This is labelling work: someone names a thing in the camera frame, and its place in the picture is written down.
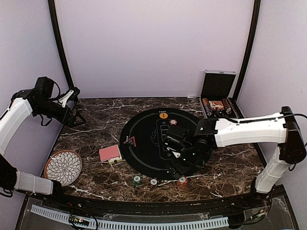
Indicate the round black poker mat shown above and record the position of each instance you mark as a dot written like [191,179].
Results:
[150,156]

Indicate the left black frame post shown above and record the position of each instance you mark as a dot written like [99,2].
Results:
[59,43]

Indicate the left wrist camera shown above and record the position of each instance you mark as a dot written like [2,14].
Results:
[70,95]

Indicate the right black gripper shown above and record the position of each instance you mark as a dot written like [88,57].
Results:
[184,169]

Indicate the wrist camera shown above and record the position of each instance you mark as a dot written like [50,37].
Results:
[70,95]
[176,139]

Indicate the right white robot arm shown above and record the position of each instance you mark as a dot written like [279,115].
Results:
[280,128]

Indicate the floral ceramic plate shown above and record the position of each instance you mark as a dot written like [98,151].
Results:
[64,166]

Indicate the green poker chip stack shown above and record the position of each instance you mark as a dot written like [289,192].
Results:
[137,180]

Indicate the orange big blind button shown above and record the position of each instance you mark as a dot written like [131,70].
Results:
[163,115]

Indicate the red poker chip stack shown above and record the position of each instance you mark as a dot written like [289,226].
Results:
[182,182]

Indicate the black frame post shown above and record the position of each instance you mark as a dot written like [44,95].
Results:
[59,43]
[248,50]

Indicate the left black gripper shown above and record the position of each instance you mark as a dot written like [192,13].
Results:
[69,122]

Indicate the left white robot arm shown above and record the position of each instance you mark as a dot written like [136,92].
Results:
[23,136]

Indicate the triangular red dealer button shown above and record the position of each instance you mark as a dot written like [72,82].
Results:
[131,141]

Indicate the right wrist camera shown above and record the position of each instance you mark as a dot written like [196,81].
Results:
[176,139]

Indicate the red playing card deck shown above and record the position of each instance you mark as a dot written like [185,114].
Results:
[110,154]

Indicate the right black frame post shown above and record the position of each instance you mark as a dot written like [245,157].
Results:
[248,50]

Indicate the aluminium poker chip case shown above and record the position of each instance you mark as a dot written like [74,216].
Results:
[214,95]

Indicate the white slotted cable duct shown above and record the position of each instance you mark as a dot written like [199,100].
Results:
[90,223]

